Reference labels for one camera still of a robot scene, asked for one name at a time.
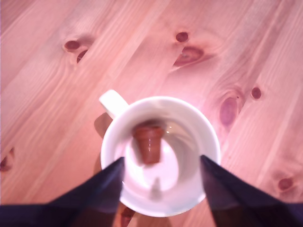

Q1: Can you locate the brown coffee capsule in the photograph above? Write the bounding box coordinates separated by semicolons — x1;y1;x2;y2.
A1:
132;120;165;165

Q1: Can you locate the cartoon print mug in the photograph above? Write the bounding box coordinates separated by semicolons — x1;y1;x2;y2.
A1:
98;89;222;218

